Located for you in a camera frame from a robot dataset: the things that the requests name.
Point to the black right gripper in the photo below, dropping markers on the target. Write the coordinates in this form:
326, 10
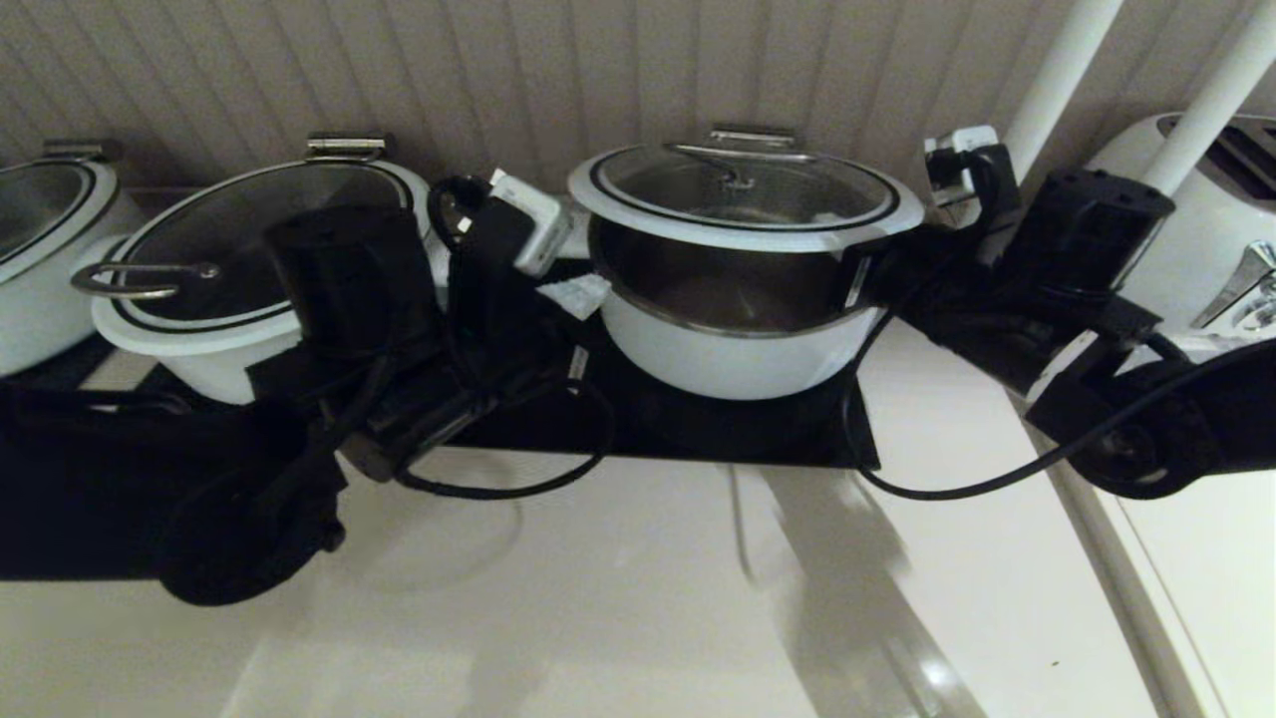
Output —
947, 299

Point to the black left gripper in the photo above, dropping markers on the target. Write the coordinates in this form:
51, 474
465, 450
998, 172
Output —
349, 279

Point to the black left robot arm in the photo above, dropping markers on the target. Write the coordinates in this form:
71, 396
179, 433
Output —
100, 479

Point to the small deep white pot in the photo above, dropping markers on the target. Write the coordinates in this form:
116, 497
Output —
728, 369

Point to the wide white cooking pot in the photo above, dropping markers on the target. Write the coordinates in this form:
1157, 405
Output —
199, 369
30, 319

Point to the glass lid white rim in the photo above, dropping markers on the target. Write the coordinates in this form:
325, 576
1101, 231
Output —
40, 199

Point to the large black induction cooktop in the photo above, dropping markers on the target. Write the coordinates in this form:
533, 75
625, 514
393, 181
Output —
698, 429

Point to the white slanted pole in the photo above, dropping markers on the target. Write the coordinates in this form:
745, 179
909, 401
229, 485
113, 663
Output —
1216, 90
1062, 70

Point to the small black induction cooktop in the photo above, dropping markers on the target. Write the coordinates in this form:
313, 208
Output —
60, 364

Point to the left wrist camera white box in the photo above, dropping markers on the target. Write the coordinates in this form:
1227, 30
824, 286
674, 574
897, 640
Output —
533, 219

